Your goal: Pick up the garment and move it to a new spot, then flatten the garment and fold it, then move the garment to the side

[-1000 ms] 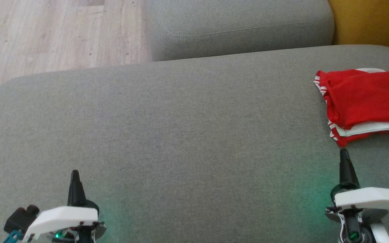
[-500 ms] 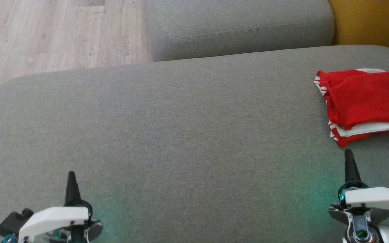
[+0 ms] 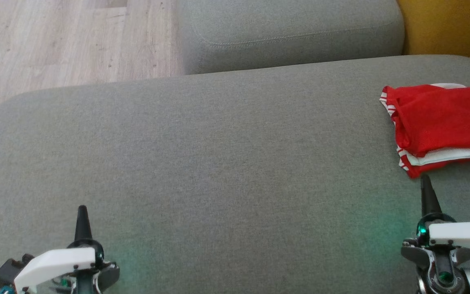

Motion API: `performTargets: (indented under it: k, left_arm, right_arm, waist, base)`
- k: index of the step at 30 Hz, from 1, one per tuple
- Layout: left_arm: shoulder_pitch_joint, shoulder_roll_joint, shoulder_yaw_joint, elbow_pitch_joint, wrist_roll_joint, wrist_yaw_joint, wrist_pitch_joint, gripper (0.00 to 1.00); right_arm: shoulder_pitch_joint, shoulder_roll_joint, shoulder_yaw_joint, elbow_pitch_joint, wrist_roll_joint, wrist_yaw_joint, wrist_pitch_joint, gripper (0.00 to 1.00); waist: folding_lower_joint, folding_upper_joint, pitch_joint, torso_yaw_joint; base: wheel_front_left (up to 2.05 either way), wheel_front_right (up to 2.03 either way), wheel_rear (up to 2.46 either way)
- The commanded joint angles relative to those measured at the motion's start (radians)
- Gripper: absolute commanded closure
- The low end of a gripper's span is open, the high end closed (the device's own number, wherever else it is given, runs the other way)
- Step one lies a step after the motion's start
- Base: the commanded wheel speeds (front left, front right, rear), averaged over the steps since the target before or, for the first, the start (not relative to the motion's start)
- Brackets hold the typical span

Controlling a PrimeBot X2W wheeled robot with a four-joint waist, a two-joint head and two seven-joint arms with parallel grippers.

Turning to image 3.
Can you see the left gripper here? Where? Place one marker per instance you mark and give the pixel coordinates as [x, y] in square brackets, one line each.
[55, 265]

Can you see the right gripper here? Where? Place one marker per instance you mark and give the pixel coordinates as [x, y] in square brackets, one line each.
[459, 237]

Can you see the red basketball jersey white trim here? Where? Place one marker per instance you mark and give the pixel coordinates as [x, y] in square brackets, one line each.
[443, 118]

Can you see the yellow upholstered sofa section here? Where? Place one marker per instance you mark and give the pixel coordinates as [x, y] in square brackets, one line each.
[451, 28]

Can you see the small grey sofa section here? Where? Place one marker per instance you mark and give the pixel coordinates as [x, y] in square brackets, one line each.
[292, 28]

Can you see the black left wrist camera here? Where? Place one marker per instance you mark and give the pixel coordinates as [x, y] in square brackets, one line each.
[8, 271]

